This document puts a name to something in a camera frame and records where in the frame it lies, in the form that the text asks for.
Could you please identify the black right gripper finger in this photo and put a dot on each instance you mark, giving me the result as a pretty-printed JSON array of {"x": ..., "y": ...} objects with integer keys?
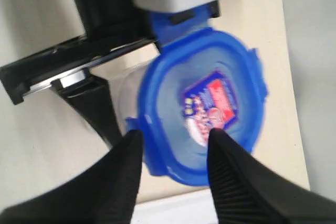
[
  {"x": 91, "y": 99},
  {"x": 105, "y": 193},
  {"x": 246, "y": 191}
]

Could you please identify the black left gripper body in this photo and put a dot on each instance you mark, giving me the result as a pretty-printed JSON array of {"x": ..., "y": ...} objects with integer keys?
[{"x": 112, "y": 28}]

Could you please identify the clear plastic container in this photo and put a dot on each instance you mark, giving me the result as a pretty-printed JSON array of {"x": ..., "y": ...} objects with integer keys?
[{"x": 128, "y": 99}]

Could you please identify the blue plastic lid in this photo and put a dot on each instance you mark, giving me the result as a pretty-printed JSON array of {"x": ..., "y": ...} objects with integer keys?
[{"x": 202, "y": 79}]

